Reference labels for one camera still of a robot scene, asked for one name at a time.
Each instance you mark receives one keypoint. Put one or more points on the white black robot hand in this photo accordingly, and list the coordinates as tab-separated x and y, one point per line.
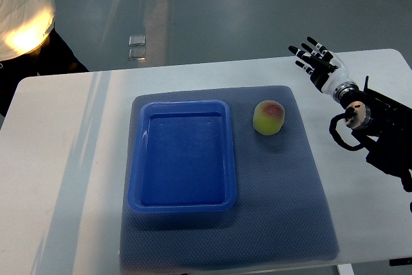
325	69

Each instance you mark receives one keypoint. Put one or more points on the upper metal floor plate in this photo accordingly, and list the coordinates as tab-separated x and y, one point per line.
137	40

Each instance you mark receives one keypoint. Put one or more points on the black table bracket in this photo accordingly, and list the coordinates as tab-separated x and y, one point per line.
400	262

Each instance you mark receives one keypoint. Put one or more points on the yellow-green red peach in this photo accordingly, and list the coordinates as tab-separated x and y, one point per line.
268	118

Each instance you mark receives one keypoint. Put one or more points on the lower metal floor plate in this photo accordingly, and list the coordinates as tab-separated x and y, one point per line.
137	54

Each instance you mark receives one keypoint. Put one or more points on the blue plastic tray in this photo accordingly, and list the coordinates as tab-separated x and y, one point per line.
183	160

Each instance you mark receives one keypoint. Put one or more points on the person in white top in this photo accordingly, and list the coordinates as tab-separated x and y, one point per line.
31	46

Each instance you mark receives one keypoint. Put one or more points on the metal floor plate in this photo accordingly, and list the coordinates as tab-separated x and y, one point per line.
137	40
137	54

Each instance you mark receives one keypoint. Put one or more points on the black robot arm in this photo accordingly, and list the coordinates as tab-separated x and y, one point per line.
380	124

